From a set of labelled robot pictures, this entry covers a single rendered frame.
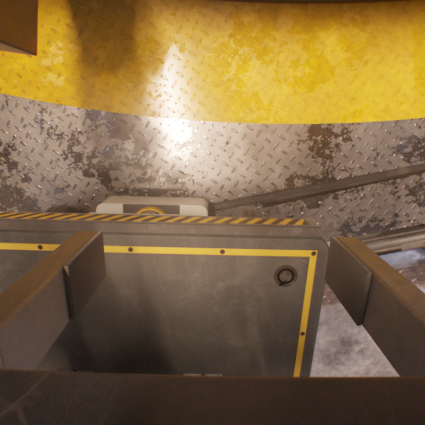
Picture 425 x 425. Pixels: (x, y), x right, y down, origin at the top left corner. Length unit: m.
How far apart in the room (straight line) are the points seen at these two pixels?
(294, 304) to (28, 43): 0.60
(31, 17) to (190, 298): 0.50
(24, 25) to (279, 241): 0.50
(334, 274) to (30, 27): 0.51
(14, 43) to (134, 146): 0.41
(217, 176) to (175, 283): 0.36
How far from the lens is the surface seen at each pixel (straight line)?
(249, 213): 0.73
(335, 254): 0.17
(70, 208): 0.83
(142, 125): 0.82
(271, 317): 0.61
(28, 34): 0.55
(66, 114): 0.89
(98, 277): 0.17
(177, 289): 0.57
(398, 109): 0.94
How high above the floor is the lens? 0.80
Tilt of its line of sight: 73 degrees down
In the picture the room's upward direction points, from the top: 180 degrees clockwise
